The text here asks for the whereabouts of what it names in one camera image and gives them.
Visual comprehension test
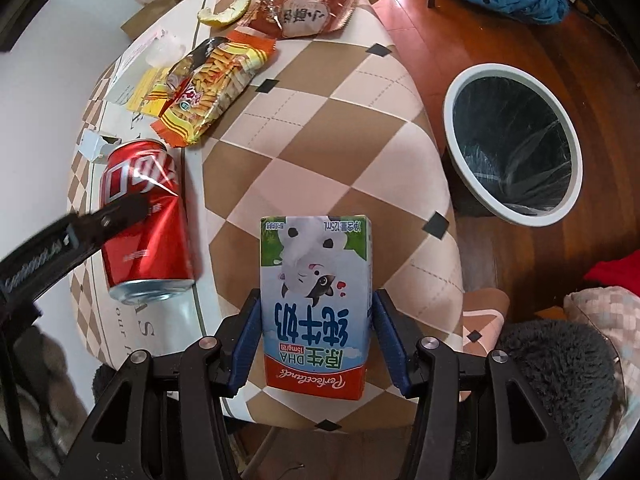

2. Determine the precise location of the red cola can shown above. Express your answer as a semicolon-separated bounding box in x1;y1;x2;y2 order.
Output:
100;140;194;304

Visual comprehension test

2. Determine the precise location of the blue white milk carton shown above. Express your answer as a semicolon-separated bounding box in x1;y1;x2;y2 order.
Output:
259;216;372;401

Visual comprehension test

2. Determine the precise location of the yellow cigarette pack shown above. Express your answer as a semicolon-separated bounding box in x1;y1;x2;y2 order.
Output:
125;67;174;118

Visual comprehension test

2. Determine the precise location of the orange yellow snack bag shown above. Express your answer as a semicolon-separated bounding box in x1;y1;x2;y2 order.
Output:
151;30;276;148

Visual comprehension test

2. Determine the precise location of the white medicine box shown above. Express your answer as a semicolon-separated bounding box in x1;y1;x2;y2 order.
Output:
104;26;167;105

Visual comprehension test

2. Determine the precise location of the white round trash bin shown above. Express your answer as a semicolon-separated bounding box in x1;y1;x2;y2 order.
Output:
442;63;584;228

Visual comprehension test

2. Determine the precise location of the dark fluffy cushion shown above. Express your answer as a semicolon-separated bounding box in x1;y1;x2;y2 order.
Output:
497;320;617;478

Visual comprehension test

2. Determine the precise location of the small white open box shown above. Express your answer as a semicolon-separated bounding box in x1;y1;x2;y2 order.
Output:
78;128;122;162

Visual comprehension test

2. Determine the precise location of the checkered pastel blanket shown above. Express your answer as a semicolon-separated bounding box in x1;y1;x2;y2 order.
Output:
563;286;640;411

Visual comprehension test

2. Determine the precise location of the red pillow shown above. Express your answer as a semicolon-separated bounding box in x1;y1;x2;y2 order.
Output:
584;250;640;296

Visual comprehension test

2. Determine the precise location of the checkered tablecloth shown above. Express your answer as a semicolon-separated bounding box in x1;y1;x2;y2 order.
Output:
70;0;506;366

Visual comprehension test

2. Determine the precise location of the clear plastic cup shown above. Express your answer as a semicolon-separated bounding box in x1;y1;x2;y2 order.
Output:
144;32;186;68

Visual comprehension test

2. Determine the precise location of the brown paper bag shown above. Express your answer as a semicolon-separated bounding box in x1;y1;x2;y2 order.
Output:
120;0;181;41

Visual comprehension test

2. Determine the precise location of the yellow fruit peel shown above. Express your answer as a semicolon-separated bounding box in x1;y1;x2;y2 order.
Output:
198;0;252;29

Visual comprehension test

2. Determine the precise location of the brown snack wrapper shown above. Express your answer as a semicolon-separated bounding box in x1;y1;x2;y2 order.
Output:
247;0;358;39

